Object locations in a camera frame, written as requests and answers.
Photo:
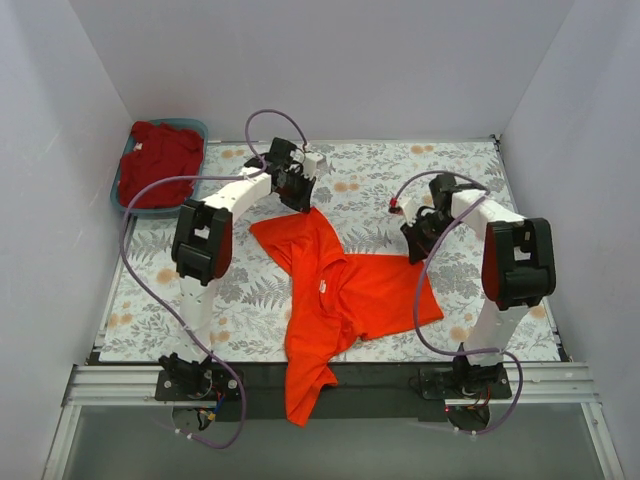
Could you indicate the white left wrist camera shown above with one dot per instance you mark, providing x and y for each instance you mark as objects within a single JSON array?
[{"x": 311, "y": 161}]

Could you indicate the black front table strip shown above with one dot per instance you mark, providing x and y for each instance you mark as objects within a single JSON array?
[{"x": 364, "y": 391}]

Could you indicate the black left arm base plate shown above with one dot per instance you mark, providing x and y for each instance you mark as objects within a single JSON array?
[{"x": 212, "y": 385}]

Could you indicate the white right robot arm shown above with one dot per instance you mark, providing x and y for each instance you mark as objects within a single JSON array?
[{"x": 518, "y": 266}]

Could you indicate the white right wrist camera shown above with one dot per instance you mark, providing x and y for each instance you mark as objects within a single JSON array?
[{"x": 407, "y": 207}]

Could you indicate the blue plastic basket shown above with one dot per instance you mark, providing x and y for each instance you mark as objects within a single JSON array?
[{"x": 129, "y": 146}]

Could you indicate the orange t shirt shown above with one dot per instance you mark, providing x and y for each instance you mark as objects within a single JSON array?
[{"x": 338, "y": 298}]

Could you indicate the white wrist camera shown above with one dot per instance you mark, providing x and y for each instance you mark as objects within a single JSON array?
[
  {"x": 407, "y": 207},
  {"x": 311, "y": 161}
]

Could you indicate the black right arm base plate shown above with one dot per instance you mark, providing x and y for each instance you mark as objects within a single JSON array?
[{"x": 439, "y": 381}]

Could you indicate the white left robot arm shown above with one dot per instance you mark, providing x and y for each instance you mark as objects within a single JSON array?
[{"x": 203, "y": 241}]

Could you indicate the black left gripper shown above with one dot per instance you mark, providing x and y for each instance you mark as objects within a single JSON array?
[{"x": 295, "y": 189}]

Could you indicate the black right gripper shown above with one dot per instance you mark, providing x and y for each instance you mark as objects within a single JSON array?
[{"x": 420, "y": 239}]

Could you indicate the aluminium front frame rail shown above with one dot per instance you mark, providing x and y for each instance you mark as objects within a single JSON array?
[{"x": 543, "y": 382}]

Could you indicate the red t shirt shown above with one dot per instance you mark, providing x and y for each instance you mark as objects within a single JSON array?
[{"x": 160, "y": 151}]

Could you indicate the floral table mat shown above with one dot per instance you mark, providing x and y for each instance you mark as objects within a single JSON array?
[{"x": 253, "y": 303}]

